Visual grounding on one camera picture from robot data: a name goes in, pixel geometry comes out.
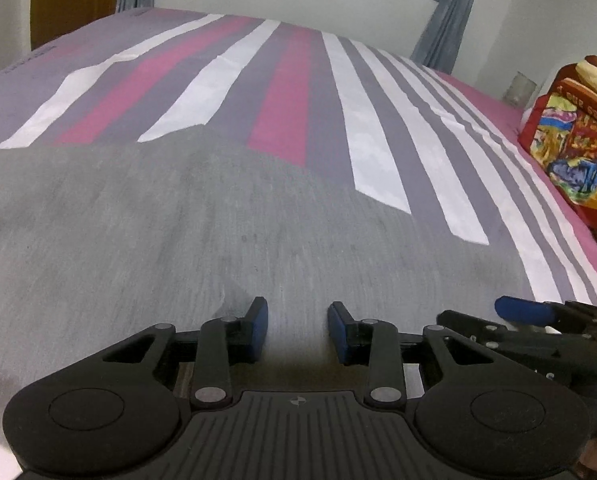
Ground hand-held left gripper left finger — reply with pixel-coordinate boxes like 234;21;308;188
101;296;269;408

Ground colourful printed quilt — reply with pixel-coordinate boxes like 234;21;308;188
519;77;597;226

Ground grey pants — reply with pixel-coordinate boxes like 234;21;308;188
0;127;537;441

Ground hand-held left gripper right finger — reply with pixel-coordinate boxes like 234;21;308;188
327;301;499;406

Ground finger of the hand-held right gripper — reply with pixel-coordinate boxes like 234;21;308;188
437;310;544;361
495;296;579;328

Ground pale bedside object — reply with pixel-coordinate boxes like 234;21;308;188
509;72;537;106

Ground bed with striped sheet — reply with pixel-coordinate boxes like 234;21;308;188
0;7;597;480

